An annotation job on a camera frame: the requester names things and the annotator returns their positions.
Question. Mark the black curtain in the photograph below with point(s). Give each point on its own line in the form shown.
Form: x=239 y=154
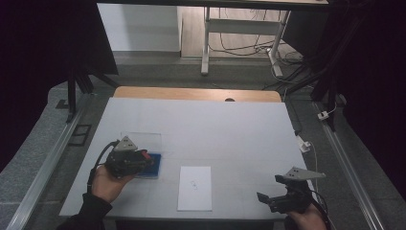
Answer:
x=373 y=80
x=38 y=64

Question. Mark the white power adapter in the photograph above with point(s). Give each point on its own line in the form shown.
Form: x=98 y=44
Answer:
x=323 y=115

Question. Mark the black metal stand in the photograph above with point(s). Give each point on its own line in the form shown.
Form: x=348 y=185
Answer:
x=72 y=92
x=325 y=86

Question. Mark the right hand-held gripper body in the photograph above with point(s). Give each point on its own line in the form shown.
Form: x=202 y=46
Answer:
x=295 y=199

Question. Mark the white desk frame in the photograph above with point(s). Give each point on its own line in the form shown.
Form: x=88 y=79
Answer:
x=242 y=27

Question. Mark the aluminium rail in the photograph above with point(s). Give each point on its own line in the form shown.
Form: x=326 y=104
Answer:
x=48 y=166
x=348 y=166

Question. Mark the blue ink pad box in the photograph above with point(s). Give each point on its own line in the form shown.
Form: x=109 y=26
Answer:
x=153 y=171

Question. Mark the black floor bracket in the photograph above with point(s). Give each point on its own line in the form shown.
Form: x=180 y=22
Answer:
x=79 y=135

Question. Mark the person's left hand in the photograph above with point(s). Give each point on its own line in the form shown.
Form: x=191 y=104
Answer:
x=107 y=185

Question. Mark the white cabinet panel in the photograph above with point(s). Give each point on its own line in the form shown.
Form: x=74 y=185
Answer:
x=137 y=27

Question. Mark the white paper sheet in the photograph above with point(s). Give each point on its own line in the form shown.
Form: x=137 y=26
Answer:
x=194 y=195

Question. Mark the wooden table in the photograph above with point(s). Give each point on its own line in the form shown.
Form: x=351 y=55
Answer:
x=178 y=93

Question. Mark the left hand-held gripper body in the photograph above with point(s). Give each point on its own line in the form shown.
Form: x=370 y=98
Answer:
x=123 y=161

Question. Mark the white table cover board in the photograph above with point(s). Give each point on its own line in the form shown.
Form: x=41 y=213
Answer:
x=207 y=131

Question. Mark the person's right hand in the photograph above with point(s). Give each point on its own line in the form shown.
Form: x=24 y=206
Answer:
x=306 y=220

